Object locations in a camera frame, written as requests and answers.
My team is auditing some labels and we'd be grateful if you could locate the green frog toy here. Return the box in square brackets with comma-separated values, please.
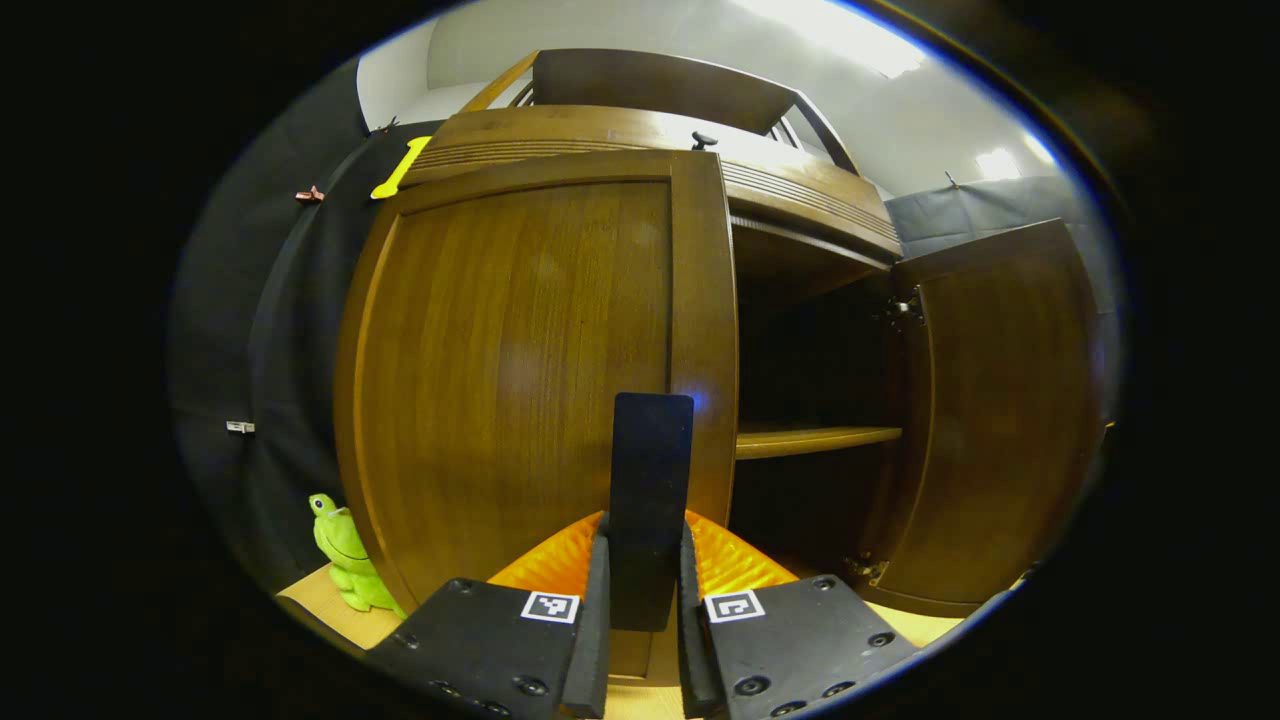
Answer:
[308, 493, 407, 617]

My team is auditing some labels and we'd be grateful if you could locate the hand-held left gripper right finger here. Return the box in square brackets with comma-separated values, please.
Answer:
[679, 509, 920, 720]

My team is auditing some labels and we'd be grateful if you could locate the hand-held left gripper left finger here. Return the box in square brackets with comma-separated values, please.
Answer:
[365, 510, 612, 720]

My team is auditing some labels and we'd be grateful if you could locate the wooden inner shelf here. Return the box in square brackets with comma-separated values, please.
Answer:
[735, 424, 904, 462]

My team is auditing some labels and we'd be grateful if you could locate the large ceiling light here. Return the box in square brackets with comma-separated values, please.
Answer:
[728, 0, 933, 81]

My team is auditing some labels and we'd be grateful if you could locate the black door handle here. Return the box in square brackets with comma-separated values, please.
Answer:
[609, 392, 695, 633]

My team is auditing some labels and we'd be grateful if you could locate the wooden cabinet door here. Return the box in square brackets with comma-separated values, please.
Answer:
[862, 218, 1104, 618]
[333, 150, 740, 683]

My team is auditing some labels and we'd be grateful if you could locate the wooden double-door shoe cabinet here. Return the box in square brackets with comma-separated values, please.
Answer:
[333, 48, 1106, 691]

